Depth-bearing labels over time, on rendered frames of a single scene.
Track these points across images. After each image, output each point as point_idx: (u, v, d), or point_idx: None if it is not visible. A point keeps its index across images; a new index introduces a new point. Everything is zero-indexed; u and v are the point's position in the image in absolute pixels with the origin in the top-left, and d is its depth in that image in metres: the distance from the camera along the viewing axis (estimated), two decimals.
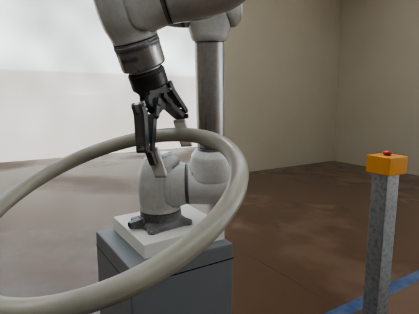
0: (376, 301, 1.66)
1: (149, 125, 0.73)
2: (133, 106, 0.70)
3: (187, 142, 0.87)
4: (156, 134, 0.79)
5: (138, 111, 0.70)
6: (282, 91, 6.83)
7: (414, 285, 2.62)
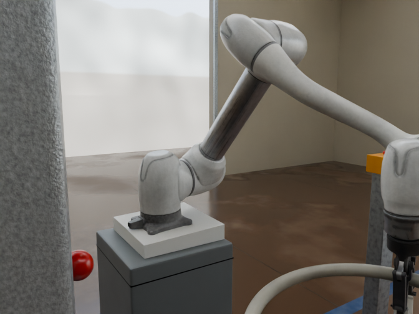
0: (376, 301, 1.66)
1: None
2: (394, 274, 0.78)
3: None
4: None
5: (399, 279, 0.78)
6: (282, 91, 6.83)
7: None
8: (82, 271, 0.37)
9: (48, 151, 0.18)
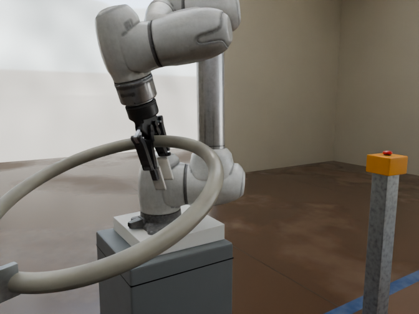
0: (376, 301, 1.66)
1: (148, 149, 0.89)
2: (132, 139, 0.84)
3: (169, 176, 0.98)
4: None
5: (138, 142, 0.85)
6: (282, 91, 6.83)
7: (414, 285, 2.62)
8: None
9: None
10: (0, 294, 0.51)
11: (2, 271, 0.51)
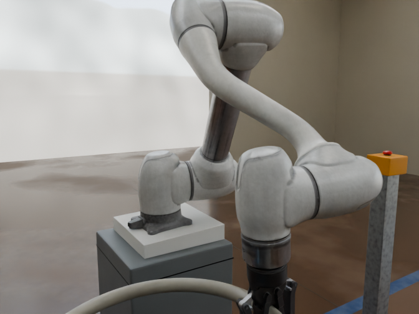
0: (376, 301, 1.66)
1: None
2: (237, 304, 0.67)
3: None
4: (211, 288, 0.78)
5: (242, 311, 0.66)
6: (282, 91, 6.83)
7: (414, 285, 2.62)
8: None
9: None
10: None
11: None
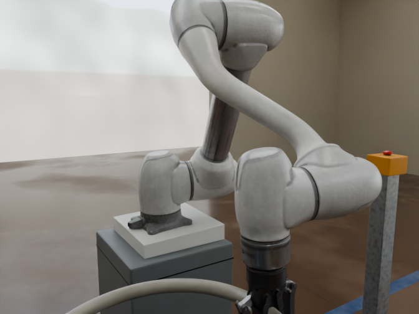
0: (376, 301, 1.66)
1: None
2: (236, 305, 0.66)
3: None
4: (211, 288, 0.77)
5: (241, 312, 0.66)
6: (282, 91, 6.83)
7: (414, 285, 2.62)
8: None
9: None
10: None
11: None
